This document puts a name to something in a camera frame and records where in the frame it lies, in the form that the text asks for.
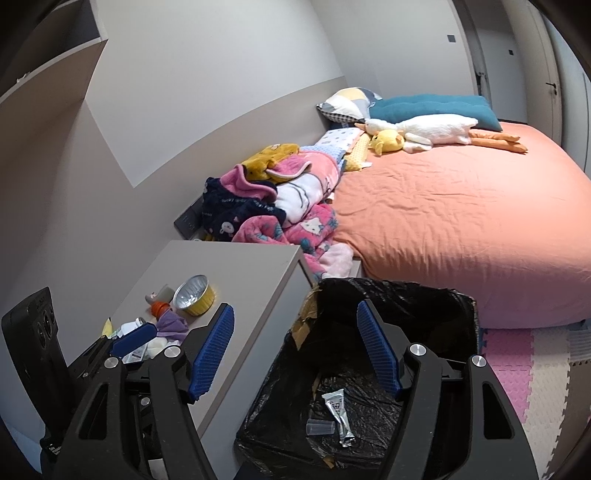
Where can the yellow snack wrapper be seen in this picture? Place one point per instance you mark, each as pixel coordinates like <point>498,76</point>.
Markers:
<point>107,329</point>

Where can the navy patterned pajamas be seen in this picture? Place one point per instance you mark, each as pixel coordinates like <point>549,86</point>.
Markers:
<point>223,212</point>

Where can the black bag trash bin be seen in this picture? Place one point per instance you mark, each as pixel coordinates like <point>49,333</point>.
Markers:
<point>324,352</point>

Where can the orange bottle cap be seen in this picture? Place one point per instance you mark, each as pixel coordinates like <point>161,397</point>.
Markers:
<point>158,308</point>

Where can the purple plastic bag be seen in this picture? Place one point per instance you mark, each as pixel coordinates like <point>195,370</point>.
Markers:
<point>171,326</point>

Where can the clear plastic cup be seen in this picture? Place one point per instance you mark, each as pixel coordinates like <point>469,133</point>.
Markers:
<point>320,427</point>

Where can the pink cartoon blanket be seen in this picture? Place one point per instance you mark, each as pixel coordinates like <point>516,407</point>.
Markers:
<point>300,185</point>

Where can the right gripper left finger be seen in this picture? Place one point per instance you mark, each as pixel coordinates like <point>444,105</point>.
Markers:
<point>180,375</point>

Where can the patchwork pillow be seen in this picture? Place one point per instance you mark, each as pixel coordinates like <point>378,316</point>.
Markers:
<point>349,106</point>

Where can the white foam packing piece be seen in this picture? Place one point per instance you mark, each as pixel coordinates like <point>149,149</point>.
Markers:
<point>154,347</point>

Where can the teal long cushion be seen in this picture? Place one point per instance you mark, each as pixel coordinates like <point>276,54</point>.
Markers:
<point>402,108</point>

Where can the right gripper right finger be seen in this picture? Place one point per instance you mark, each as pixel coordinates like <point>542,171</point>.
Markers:
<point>412,374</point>

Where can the grey phone stand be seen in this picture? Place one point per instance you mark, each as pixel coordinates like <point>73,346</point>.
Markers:
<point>164,294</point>

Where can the wall shelf unit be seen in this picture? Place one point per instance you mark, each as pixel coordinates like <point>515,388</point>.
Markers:
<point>50,72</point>

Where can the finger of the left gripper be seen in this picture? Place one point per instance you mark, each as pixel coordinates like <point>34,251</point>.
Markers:
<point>136,338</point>

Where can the silver tube in bin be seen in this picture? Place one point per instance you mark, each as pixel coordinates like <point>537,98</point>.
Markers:
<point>335,402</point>

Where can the dotted white pillow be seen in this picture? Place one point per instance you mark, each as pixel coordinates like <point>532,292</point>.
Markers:
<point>341,138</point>

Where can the yellow duck plush toy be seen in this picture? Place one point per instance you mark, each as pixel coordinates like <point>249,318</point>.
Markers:
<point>387,141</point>

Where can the white AD milk bottle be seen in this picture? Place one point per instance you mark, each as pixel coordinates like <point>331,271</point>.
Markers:
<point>128,327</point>

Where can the white goose plush toy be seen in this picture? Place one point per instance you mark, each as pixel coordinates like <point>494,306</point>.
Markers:
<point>422,133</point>

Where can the pink white foam mat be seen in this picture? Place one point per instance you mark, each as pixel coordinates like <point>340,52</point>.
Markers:
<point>546,375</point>

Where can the orange bed cover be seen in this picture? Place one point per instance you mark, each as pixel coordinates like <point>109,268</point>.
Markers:
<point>510,230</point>

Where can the foil baking cup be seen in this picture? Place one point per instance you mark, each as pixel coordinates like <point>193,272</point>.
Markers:
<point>194,297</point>

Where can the yellow garment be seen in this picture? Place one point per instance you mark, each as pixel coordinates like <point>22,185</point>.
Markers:
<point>256,165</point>

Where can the white door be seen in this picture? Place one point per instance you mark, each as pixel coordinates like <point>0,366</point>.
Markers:
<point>521,67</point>

